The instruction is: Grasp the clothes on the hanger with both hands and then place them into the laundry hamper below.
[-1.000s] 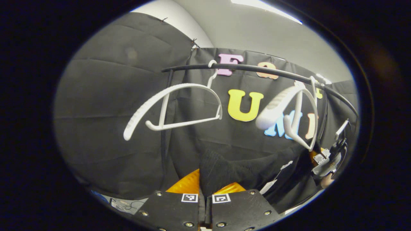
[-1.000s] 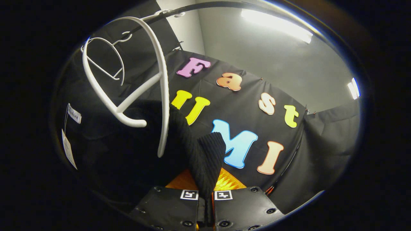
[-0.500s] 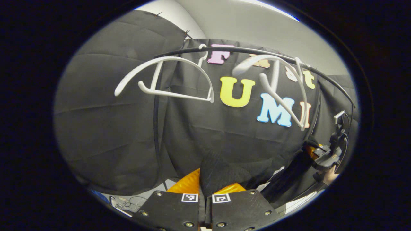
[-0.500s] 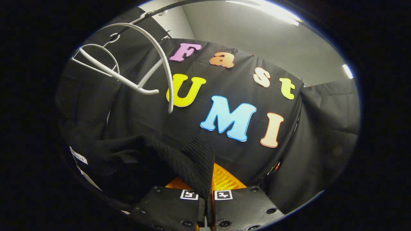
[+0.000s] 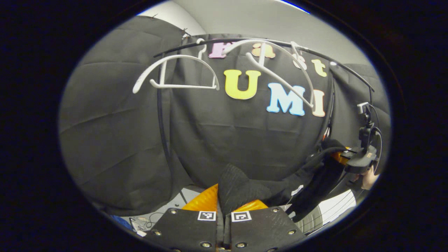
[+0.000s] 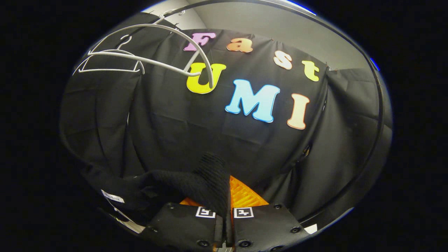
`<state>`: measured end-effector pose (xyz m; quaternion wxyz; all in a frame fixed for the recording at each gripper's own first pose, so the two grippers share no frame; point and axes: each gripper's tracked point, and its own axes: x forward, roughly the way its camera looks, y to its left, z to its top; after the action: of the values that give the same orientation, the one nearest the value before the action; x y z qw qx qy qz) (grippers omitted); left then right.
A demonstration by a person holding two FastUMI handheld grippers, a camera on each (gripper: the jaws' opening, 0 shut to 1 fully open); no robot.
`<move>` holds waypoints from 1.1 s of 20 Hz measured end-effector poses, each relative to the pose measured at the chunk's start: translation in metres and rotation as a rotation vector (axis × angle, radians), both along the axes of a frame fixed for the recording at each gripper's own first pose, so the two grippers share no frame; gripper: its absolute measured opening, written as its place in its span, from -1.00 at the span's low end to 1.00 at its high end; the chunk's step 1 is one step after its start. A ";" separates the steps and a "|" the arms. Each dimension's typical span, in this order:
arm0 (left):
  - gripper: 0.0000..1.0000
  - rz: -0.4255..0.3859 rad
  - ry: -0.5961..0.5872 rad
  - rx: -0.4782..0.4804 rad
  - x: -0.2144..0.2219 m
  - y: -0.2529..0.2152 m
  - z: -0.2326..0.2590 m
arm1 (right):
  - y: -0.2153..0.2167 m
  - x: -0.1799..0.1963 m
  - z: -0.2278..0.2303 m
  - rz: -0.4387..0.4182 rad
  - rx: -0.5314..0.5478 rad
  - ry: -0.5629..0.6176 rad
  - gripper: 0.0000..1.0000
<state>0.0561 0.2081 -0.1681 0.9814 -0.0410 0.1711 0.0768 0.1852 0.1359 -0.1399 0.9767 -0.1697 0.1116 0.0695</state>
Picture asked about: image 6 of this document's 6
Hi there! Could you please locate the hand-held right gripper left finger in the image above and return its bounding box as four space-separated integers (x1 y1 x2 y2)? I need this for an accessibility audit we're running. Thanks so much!
140 197 224 252

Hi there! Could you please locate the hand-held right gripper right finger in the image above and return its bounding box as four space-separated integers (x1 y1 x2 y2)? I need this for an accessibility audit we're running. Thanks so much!
229 175 311 252

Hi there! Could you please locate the black knit garment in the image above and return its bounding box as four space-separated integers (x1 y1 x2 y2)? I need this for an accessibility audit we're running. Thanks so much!
82 152 232 224

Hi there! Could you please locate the large white clothes hanger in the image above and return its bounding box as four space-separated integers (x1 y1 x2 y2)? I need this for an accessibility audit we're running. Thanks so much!
87 10 215 89

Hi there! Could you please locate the black metal clothes rack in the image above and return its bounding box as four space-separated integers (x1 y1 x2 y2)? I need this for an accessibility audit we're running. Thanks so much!
150 0 385 224

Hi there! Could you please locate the small white clothes hanger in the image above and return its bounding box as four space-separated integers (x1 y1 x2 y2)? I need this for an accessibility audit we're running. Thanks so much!
72 34 146 76

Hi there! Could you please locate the black backdrop cloth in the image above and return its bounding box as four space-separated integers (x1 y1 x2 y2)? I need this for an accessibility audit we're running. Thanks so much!
59 12 392 228

